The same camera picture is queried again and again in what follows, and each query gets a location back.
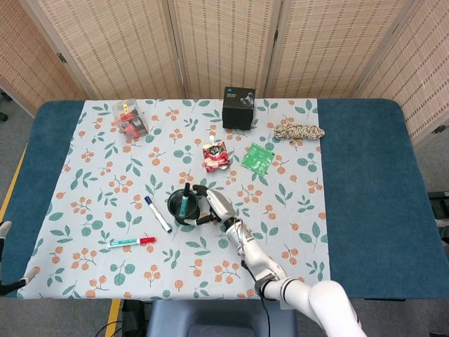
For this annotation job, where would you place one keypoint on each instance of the black equipment with silver label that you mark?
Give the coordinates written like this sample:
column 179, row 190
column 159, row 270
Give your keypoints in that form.
column 440, row 203

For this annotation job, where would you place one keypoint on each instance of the black cube box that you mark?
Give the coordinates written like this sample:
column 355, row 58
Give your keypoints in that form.
column 238, row 114

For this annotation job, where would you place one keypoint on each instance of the black chair caster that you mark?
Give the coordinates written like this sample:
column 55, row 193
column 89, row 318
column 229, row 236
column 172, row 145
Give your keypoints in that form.
column 3, row 116

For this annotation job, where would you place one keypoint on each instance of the woven folding screen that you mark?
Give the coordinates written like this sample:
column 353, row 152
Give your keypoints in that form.
column 217, row 45

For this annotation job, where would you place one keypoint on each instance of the green white marker red cap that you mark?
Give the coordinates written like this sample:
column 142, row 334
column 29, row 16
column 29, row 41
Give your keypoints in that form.
column 129, row 242

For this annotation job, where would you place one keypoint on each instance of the leaf and berry tablecloth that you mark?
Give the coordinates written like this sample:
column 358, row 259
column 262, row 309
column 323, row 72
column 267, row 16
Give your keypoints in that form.
column 175, row 267

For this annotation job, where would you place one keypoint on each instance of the green sachet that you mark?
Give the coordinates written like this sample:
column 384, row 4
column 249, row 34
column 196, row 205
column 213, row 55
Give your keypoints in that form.
column 257, row 158

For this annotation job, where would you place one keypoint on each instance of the blue grey padded seat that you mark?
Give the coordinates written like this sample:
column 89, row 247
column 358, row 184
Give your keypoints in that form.
column 217, row 319

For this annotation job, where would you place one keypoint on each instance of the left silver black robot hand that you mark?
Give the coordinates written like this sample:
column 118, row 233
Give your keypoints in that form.
column 29, row 274

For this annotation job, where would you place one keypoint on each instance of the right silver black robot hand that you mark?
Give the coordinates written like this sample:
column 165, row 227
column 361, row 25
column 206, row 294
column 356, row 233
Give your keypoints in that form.
column 221, row 207

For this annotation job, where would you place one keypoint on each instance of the green marker black cap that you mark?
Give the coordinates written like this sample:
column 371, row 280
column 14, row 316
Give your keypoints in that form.
column 184, row 205

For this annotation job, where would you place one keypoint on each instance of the black cup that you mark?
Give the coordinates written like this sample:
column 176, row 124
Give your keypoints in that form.
column 174, row 210

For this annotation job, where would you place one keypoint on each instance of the white marker blue cap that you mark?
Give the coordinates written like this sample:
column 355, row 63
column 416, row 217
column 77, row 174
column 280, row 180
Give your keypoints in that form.
column 158, row 215

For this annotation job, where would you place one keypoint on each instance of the clear plastic box red items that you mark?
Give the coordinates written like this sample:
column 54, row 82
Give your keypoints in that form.
column 129, row 121

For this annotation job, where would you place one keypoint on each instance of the crumpled red snack pouch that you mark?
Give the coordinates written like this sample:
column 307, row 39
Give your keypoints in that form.
column 215, row 158

